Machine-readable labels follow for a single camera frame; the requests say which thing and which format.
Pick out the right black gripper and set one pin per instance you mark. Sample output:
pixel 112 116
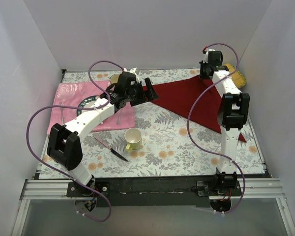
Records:
pixel 204 71

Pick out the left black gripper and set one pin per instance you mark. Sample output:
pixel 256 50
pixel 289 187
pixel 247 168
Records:
pixel 141 93

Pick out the dark red cloth napkin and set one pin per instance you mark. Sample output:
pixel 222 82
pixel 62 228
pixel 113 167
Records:
pixel 179 96

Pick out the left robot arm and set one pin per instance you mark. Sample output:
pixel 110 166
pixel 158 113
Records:
pixel 64 144

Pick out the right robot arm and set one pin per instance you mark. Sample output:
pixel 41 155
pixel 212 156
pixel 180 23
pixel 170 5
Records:
pixel 232 116

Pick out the yellow bamboo tray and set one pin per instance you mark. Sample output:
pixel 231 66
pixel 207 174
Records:
pixel 238 79

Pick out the silver spoon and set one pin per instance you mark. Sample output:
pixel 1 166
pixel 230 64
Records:
pixel 119 117

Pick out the yellow mug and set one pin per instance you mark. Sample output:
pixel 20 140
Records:
pixel 133 138

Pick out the floral tablecloth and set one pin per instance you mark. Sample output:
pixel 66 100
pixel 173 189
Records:
pixel 166 149

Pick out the white plate blue rim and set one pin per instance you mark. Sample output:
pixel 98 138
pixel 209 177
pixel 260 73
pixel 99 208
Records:
pixel 86 103

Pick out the black blade knife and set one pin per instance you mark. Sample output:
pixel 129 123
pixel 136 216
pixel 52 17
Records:
pixel 114 152

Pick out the pink placemat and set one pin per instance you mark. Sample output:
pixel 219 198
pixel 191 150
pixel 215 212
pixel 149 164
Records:
pixel 71 94

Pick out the silver fork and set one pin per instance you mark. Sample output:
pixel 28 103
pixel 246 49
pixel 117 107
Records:
pixel 61 113

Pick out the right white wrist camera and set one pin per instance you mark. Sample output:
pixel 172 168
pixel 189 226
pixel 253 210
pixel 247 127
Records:
pixel 205 52

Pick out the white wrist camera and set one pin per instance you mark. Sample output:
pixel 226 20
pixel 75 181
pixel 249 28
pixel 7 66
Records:
pixel 205 52
pixel 134 71

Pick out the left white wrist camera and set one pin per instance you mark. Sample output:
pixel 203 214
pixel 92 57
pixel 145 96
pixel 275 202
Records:
pixel 134 71

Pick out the white mug black handle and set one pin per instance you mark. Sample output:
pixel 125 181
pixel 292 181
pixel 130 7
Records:
pixel 114 79

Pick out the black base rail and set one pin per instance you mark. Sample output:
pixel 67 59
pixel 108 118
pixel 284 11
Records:
pixel 167 191

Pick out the aluminium frame rail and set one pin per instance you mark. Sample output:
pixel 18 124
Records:
pixel 262 188

